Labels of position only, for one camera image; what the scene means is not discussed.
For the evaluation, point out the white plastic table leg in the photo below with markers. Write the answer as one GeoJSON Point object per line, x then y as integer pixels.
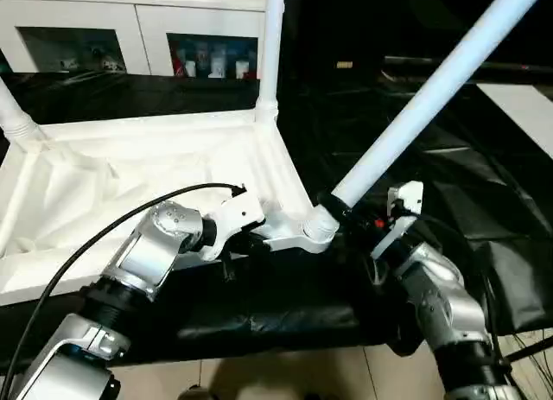
{"type": "Point", "coordinates": [15, 115]}
{"type": "Point", "coordinates": [410, 115]}
{"type": "Point", "coordinates": [272, 41]}

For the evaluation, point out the white plastic table top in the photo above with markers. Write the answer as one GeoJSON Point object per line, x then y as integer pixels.
{"type": "Point", "coordinates": [129, 166]}

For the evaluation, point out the black shiny mat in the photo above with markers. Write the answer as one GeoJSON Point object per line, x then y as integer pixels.
{"type": "Point", "coordinates": [281, 313]}

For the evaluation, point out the dark rounded robot foot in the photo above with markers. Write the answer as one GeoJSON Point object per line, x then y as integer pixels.
{"type": "Point", "coordinates": [194, 393]}

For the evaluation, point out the small tan block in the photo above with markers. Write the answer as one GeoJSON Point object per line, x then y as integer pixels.
{"type": "Point", "coordinates": [344, 65]}

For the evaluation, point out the white flat item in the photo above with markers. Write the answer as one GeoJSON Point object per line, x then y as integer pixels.
{"type": "Point", "coordinates": [518, 110]}

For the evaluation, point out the long dark tube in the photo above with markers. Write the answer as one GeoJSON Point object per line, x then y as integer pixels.
{"type": "Point", "coordinates": [510, 68]}

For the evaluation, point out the white cabinet with glass doors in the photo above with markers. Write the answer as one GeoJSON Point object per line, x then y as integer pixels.
{"type": "Point", "coordinates": [142, 15]}

